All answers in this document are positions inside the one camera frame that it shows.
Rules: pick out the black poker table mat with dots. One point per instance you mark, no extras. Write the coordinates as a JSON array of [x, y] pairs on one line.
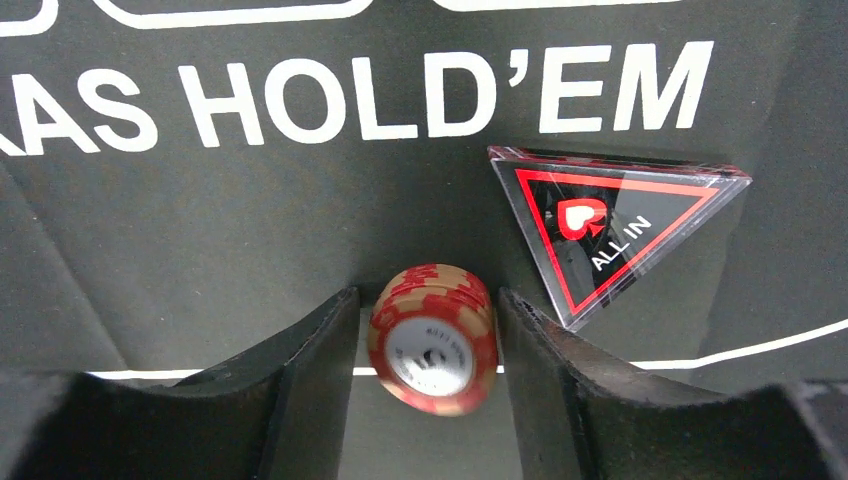
[[182, 180]]

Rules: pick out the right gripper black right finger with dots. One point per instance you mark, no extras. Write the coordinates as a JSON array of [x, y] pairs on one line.
[[582, 413]]

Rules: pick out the small red chip stack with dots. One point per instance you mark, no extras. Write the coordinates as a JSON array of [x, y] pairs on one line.
[[432, 339]]

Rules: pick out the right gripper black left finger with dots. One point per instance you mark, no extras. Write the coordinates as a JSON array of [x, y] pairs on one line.
[[274, 411]]

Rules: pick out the triangular all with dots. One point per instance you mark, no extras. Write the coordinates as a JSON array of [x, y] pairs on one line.
[[594, 224]]

